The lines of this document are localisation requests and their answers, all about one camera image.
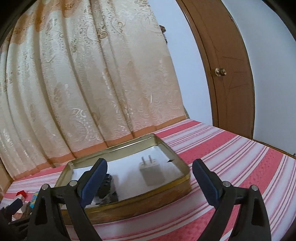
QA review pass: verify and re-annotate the cyan toy building block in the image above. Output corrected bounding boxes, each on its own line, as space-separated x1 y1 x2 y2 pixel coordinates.
30 191 39 209

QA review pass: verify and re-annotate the black hair comb brush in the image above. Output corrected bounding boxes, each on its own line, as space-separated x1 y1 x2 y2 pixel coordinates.
93 174 118 205

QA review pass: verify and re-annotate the white USB charger plug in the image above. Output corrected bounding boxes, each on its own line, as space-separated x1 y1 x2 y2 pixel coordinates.
139 155 165 186

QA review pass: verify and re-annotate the white red cap bottle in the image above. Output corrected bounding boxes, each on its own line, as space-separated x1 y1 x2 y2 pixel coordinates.
13 190 27 220

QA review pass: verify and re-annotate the red white striped cloth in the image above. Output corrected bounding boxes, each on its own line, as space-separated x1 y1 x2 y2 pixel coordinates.
0 118 296 241

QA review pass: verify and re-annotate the gold metal tin tray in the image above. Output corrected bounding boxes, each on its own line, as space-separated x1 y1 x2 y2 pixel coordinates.
56 133 191 224

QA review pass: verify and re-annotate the cream patterned curtain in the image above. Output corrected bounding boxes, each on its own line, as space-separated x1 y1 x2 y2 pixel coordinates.
1 1 186 180

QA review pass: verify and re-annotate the brass door knob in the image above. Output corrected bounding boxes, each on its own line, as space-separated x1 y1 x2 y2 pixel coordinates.
214 68 227 77

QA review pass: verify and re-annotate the brown wooden door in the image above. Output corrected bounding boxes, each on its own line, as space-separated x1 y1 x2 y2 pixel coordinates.
177 1 255 139

